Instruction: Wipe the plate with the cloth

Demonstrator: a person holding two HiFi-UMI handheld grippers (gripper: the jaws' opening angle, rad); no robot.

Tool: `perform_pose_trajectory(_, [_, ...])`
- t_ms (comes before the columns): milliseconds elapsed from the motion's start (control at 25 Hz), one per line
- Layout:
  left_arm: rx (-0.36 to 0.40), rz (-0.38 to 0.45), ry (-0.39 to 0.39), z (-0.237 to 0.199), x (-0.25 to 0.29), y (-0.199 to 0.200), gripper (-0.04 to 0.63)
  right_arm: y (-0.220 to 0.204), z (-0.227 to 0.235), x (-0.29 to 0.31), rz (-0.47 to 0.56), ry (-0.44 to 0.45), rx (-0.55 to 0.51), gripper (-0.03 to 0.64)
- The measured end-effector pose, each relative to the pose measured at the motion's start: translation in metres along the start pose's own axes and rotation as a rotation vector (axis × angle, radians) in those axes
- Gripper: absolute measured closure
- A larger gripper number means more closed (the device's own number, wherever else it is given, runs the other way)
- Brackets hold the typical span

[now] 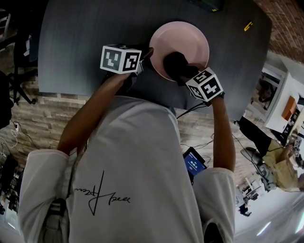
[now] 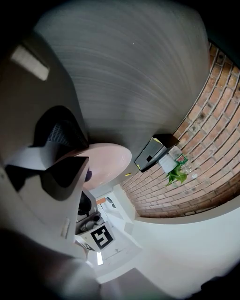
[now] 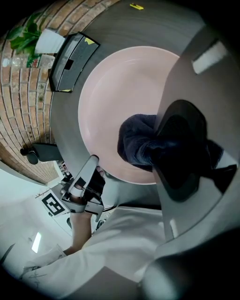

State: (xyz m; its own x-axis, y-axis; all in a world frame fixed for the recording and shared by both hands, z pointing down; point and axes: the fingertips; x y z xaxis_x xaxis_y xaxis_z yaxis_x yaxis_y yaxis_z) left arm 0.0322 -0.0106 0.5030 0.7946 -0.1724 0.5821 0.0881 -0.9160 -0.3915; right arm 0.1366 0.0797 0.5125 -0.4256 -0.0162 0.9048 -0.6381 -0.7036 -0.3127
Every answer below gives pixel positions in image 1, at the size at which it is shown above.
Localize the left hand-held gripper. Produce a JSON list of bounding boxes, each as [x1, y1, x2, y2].
[[99, 42, 155, 76]]

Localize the person's left forearm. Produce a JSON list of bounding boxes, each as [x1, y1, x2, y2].
[[57, 72, 130, 155]]

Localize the white shelf unit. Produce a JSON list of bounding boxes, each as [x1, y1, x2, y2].
[[0, 13, 12, 40]]

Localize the grey metal equipment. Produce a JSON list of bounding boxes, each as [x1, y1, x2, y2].
[[236, 178, 265, 217]]

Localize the black tablet blue screen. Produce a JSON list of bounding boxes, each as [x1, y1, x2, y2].
[[182, 146, 209, 186]]

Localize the pale grey rag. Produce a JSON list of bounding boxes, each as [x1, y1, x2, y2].
[[23, 35, 33, 57]]

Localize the dark blue cloth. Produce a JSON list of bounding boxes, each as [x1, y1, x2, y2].
[[163, 51, 199, 83]]

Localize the big pink plate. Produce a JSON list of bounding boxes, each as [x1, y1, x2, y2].
[[149, 21, 210, 83]]

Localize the black pouch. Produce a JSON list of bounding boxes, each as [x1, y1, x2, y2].
[[206, 222, 226, 243]]

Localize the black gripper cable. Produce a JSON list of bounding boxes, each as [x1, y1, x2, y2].
[[177, 102, 209, 119]]

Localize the white desk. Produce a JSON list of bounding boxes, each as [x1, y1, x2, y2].
[[247, 51, 304, 140]]

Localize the black box yellow corners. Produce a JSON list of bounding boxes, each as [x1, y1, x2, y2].
[[187, 0, 225, 12]]

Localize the black office chair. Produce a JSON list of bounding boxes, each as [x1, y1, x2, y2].
[[8, 23, 40, 105]]

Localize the person's white t-shirt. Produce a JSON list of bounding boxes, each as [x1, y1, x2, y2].
[[18, 94, 237, 243]]

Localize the orange box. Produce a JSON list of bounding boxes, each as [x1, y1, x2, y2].
[[281, 95, 297, 121]]

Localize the person's right forearm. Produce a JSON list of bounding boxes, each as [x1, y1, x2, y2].
[[210, 97, 237, 171]]

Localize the black strap buckle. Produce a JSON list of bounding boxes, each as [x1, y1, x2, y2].
[[51, 199, 67, 216]]

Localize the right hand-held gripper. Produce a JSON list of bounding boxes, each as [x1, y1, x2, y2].
[[180, 67, 225, 106]]

